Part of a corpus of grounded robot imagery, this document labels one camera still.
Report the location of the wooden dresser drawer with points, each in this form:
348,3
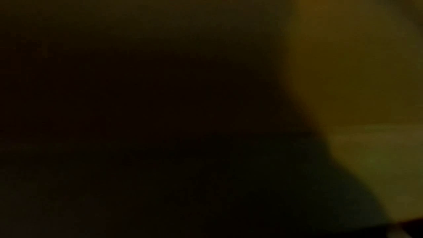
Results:
361,66

